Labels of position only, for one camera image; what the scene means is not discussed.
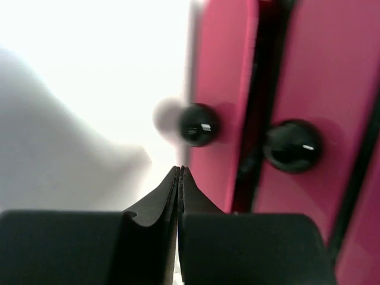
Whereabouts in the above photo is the black pink drawer organizer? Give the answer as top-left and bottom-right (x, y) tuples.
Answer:
(176, 0), (380, 285)

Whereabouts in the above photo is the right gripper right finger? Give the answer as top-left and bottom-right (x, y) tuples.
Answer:
(178, 166), (223, 282)

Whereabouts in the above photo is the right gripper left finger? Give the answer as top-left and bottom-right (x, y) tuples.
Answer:
(121, 166), (180, 284)

